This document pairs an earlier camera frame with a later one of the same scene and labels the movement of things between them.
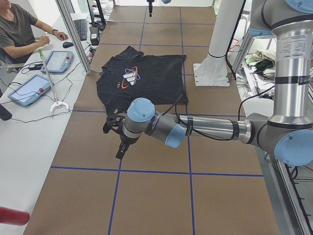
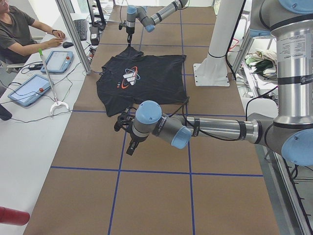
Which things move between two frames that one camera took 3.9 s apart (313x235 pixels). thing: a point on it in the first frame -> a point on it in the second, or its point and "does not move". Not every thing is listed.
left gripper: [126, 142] -> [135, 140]
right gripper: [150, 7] -> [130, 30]
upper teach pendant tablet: [58, 61] does not move
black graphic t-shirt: [131, 75] does not move
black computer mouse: [67, 44] does not move
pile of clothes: [262, 62] does not move
